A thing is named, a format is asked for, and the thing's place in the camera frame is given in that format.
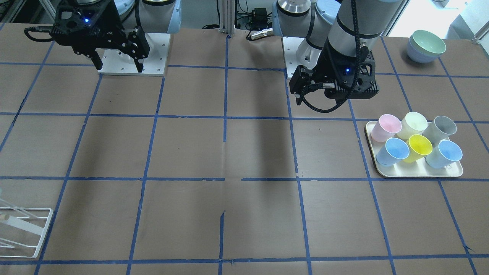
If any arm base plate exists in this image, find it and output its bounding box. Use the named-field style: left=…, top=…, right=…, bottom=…
left=98, top=33, right=172, bottom=76
left=282, top=37, right=321, bottom=79

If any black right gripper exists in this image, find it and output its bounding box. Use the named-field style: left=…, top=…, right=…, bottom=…
left=50, top=0, right=150, bottom=73

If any grey cup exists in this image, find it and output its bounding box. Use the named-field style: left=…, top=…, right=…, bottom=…
left=422, top=115, right=457, bottom=145

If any blue cup front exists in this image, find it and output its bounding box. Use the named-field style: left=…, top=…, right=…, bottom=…
left=375, top=137, right=410, bottom=167

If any pink cup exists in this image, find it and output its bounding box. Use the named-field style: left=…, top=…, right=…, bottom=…
left=371, top=114, right=402, bottom=142

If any yellow cup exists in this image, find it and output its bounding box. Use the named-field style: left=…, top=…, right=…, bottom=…
left=402, top=134, right=433, bottom=163

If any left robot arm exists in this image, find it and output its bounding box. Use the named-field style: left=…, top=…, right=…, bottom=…
left=272, top=0, right=402, bottom=113

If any silver flashlight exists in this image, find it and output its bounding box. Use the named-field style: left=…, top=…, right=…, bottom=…
left=246, top=28, right=274, bottom=41

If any light blue cup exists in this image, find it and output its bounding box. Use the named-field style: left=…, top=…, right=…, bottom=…
left=426, top=140, right=463, bottom=168

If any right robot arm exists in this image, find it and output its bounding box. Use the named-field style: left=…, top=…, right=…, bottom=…
left=49, top=0, right=181, bottom=76

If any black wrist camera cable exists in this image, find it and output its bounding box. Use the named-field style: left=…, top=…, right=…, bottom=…
left=296, top=0, right=369, bottom=113

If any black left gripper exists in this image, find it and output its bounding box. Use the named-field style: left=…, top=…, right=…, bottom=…
left=289, top=42, right=379, bottom=106

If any green bowl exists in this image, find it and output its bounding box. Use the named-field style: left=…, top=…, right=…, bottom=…
left=409, top=30, right=447, bottom=57

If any white ikea cup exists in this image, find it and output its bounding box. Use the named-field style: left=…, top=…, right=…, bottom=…
left=396, top=112, right=428, bottom=140

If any beige tray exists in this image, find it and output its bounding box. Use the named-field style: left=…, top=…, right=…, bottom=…
left=364, top=121, right=463, bottom=178

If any blue bowl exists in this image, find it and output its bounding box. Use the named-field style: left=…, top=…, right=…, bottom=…
left=406, top=39, right=439, bottom=64

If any white wire cup rack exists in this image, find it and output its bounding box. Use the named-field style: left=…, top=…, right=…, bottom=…
left=0, top=198, right=53, bottom=260

